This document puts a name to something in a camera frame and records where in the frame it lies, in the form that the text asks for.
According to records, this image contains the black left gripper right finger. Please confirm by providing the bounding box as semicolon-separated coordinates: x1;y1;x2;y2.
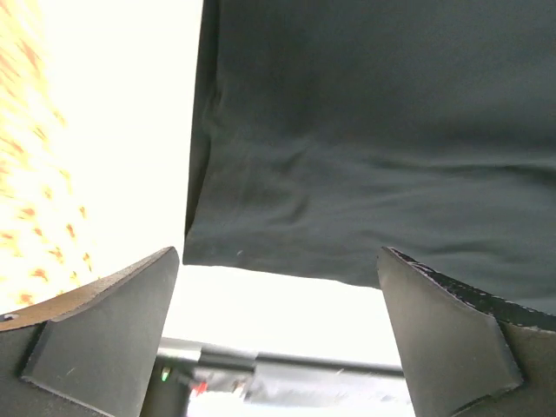
377;248;555;417

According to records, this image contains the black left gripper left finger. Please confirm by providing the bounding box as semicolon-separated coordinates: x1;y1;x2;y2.
1;248;180;417

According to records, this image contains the wicker laundry basket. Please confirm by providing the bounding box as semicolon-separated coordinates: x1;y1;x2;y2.
1;1;99;314

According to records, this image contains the black flower print t-shirt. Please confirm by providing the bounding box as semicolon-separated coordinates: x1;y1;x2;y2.
183;0;555;313

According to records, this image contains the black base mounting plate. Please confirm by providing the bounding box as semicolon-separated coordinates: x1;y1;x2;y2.
157;338;411;407

